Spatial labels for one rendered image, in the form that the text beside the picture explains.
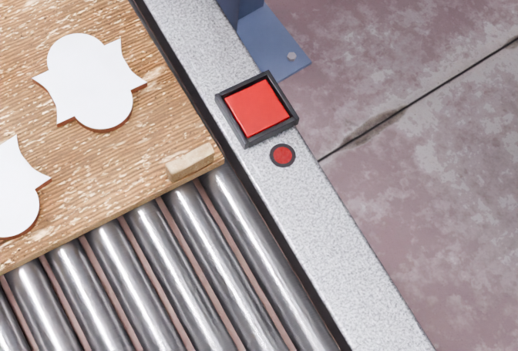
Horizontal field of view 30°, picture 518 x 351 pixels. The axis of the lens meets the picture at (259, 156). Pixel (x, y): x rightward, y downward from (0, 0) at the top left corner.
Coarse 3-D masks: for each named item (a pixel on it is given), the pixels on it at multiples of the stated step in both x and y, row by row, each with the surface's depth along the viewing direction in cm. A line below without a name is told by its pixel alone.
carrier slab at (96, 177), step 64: (0, 0) 120; (64, 0) 120; (0, 64) 116; (128, 64) 117; (0, 128) 113; (64, 128) 113; (128, 128) 114; (192, 128) 114; (64, 192) 110; (128, 192) 110; (0, 256) 106
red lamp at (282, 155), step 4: (280, 148) 116; (284, 148) 116; (276, 152) 116; (280, 152) 116; (284, 152) 116; (288, 152) 116; (276, 156) 116; (280, 156) 116; (284, 156) 116; (288, 156) 116; (276, 160) 116; (280, 160) 116; (284, 160) 116; (288, 160) 116
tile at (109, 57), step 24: (72, 48) 116; (96, 48) 117; (120, 48) 117; (48, 72) 115; (72, 72) 115; (96, 72) 115; (120, 72) 115; (72, 96) 114; (96, 96) 114; (120, 96) 114; (72, 120) 114; (96, 120) 113; (120, 120) 113
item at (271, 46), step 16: (224, 0) 199; (240, 0) 222; (256, 0) 227; (240, 16) 229; (256, 16) 230; (272, 16) 230; (240, 32) 228; (256, 32) 228; (272, 32) 228; (288, 32) 229; (256, 48) 226; (272, 48) 227; (288, 48) 227; (272, 64) 225; (288, 64) 225; (304, 64) 226
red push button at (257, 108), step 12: (264, 84) 118; (228, 96) 117; (240, 96) 117; (252, 96) 117; (264, 96) 118; (276, 96) 118; (228, 108) 117; (240, 108) 117; (252, 108) 117; (264, 108) 117; (276, 108) 117; (240, 120) 116; (252, 120) 116; (264, 120) 116; (276, 120) 116; (252, 132) 115
